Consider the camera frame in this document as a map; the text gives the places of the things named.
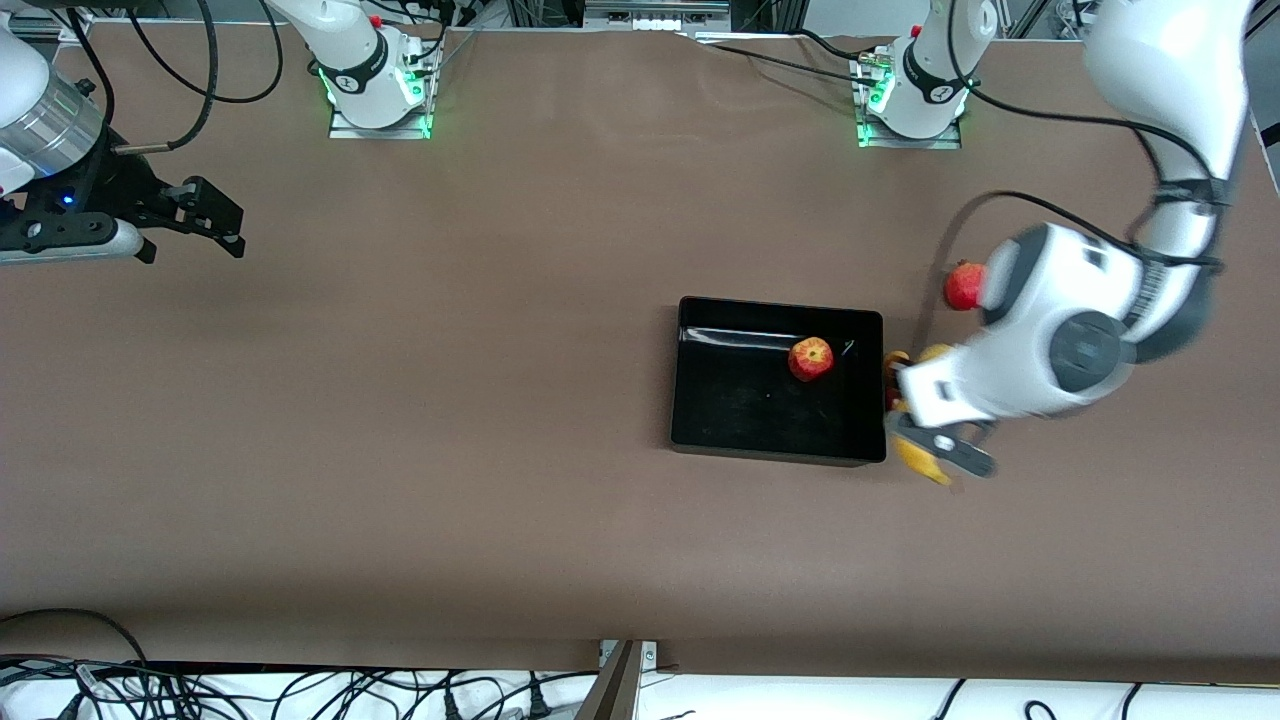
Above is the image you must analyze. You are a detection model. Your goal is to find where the red pomegranate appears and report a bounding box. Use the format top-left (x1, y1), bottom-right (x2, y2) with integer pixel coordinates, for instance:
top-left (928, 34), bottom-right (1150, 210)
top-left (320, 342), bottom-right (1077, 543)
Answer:
top-left (944, 260), bottom-right (988, 312)

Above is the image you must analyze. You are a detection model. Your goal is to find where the black cable tangle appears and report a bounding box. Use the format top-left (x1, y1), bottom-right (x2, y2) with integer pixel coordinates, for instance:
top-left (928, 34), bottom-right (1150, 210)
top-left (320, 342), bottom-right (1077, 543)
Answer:
top-left (0, 655), bottom-right (601, 720)

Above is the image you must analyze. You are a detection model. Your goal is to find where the yellow banana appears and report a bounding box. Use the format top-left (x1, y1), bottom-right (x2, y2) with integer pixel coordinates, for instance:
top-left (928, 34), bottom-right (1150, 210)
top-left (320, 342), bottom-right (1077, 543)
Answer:
top-left (885, 343), bottom-right (954, 489)

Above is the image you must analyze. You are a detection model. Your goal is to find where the black plastic box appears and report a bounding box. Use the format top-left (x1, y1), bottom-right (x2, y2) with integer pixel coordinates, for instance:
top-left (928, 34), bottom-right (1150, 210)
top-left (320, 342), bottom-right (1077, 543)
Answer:
top-left (669, 296), bottom-right (888, 468)

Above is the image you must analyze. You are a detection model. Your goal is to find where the aluminium frame rack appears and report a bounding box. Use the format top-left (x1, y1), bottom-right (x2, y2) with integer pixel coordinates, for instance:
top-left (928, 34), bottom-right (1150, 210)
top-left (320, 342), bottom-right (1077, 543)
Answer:
top-left (505, 0), bottom-right (809, 39)

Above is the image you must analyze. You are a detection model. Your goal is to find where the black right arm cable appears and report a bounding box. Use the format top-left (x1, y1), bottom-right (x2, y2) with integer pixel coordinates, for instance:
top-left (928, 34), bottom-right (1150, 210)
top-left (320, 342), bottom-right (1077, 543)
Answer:
top-left (60, 0), bottom-right (285, 154)

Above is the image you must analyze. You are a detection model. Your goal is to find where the short black table cable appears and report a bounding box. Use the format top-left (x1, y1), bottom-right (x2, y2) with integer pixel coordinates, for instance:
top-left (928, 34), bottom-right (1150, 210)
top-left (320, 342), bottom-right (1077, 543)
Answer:
top-left (795, 28), bottom-right (891, 61)

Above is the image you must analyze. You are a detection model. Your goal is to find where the dark diagonal metal beam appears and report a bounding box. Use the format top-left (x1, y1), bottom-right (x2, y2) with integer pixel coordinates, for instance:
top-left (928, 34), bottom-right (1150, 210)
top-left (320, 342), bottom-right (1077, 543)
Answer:
top-left (574, 640), bottom-right (643, 720)

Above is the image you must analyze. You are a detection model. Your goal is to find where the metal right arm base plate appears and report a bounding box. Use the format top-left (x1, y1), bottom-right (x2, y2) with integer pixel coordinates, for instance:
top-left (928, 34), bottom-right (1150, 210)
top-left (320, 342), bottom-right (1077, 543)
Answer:
top-left (328, 40), bottom-right (435, 141)

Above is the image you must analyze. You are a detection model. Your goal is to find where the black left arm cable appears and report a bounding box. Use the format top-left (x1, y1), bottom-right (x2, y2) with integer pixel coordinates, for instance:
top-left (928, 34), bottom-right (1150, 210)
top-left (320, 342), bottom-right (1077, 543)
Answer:
top-left (912, 0), bottom-right (1227, 351)

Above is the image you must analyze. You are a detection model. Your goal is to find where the red apple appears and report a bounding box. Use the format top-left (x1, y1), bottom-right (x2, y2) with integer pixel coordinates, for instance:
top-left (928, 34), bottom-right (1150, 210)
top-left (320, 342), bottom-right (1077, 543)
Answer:
top-left (788, 337), bottom-right (836, 383)

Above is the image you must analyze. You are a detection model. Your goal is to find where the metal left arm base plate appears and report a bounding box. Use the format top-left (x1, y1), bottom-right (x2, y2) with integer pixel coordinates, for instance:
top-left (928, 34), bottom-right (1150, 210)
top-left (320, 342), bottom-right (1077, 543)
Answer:
top-left (855, 45), bottom-right (964, 151)

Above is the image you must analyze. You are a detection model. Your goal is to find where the small metal edge bracket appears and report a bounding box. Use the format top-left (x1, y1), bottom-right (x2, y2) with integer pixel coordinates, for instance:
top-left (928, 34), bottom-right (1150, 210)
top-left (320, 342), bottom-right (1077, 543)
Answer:
top-left (598, 639), bottom-right (660, 669)

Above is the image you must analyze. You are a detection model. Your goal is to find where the long black table cable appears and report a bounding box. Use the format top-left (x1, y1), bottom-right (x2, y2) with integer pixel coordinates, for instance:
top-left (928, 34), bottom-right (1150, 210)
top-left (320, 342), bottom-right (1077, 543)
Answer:
top-left (712, 42), bottom-right (886, 89)

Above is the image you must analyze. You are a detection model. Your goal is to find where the brown table cover sheet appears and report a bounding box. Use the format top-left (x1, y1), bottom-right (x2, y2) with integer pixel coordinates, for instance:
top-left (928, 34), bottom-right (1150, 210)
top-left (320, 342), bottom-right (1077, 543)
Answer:
top-left (0, 18), bottom-right (1280, 689)

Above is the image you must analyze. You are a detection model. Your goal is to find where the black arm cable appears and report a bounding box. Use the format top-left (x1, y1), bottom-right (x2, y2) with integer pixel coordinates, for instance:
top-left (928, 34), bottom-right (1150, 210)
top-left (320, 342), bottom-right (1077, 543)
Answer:
top-left (60, 0), bottom-right (285, 154)
top-left (912, 0), bottom-right (1227, 351)

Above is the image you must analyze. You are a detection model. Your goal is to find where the black arched cable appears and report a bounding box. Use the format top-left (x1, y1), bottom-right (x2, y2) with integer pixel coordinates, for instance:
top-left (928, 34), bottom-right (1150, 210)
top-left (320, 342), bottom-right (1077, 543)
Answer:
top-left (0, 607), bottom-right (151, 669)

